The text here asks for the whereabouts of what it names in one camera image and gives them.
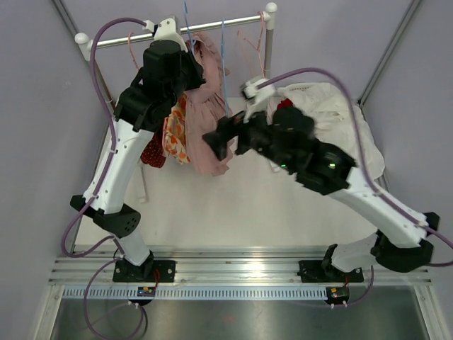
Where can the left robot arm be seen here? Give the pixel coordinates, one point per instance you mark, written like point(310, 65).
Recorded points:
point(168, 70)

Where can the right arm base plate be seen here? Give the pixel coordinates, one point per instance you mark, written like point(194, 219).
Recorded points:
point(318, 271)

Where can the metal clothes rack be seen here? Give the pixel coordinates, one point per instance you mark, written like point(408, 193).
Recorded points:
point(212, 25)

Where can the pink wire hanger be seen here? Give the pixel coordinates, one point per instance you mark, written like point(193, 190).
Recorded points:
point(251, 51)

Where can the red polka dot skirt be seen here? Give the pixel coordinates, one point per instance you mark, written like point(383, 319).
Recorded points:
point(153, 153)

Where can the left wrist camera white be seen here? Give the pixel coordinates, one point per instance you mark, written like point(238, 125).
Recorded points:
point(167, 29)

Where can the pink skirt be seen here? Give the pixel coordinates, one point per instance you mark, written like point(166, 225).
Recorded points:
point(204, 107)

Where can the blue hanger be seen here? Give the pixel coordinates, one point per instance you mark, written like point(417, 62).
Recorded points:
point(190, 33)
point(224, 71)

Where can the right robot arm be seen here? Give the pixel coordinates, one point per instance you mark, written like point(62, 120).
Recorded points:
point(400, 243)

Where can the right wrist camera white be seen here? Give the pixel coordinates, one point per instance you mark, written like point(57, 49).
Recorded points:
point(257, 94)

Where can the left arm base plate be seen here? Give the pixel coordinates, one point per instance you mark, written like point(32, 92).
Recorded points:
point(160, 271)

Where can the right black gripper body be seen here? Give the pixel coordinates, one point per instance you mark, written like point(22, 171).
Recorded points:
point(254, 134)

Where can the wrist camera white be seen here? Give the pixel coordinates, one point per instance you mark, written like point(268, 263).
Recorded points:
point(167, 29)
point(257, 94)

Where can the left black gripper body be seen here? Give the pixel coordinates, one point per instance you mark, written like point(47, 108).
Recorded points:
point(189, 77)

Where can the slotted cable duct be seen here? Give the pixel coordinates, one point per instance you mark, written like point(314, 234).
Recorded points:
point(170, 292)

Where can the white skirt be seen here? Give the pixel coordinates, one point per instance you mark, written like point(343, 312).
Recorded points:
point(325, 103)

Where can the orange floral skirt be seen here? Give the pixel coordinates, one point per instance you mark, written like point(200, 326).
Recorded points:
point(174, 137)

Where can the pink hanger left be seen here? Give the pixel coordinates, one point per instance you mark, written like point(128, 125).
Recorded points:
point(131, 50)

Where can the aluminium rail frame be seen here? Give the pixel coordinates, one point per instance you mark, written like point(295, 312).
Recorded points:
point(229, 266)

